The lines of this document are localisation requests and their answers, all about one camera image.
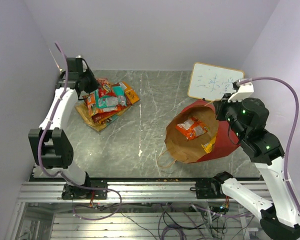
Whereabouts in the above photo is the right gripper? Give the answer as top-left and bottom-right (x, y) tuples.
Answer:
(213, 92), (248, 140)

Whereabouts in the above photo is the orange Fox's fruits bag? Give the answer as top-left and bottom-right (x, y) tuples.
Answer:
(83, 93), (124, 117)

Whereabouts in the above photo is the red snack packet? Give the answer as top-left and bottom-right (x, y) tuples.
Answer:
(97, 78), (116, 98)

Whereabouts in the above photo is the kraft kettle chips bag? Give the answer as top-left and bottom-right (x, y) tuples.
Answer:
(75, 103), (130, 132)

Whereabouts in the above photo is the teal Fox's candy bag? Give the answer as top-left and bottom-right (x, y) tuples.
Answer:
(94, 85), (128, 109)

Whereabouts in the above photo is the red chips bag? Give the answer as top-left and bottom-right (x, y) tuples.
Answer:
(91, 106), (130, 124)

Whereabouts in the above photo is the red paper bag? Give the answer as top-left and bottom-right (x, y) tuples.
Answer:
(156, 100), (240, 169)

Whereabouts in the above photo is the yellow snack packet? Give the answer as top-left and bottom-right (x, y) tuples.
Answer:
(201, 136), (217, 154)

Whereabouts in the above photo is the orange chips bag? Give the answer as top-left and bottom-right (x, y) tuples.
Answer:
(112, 81), (140, 106)

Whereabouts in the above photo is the orange snack packet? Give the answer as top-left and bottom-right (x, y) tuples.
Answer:
(175, 116), (210, 141)

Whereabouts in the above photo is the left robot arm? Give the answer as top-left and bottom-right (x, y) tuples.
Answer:
(28, 55), (100, 199)

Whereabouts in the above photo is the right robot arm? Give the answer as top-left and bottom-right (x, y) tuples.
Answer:
(210, 81), (300, 240)

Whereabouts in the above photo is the small whiteboard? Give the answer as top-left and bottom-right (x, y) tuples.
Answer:
(187, 62), (245, 101)

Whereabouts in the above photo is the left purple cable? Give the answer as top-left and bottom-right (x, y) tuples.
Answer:
(36, 41), (122, 191)

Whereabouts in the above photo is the purple cable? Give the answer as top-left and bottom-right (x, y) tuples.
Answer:
(36, 41), (122, 191)
(237, 76), (300, 240)

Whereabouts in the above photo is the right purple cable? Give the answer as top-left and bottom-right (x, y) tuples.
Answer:
(237, 76), (300, 240)

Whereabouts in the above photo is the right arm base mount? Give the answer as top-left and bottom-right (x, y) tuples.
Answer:
(189, 179), (224, 199)

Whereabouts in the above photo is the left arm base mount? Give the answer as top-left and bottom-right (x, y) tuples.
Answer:
(61, 180), (108, 200)

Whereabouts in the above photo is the aluminium frame rail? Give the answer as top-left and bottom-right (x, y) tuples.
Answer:
(6, 178), (267, 240)

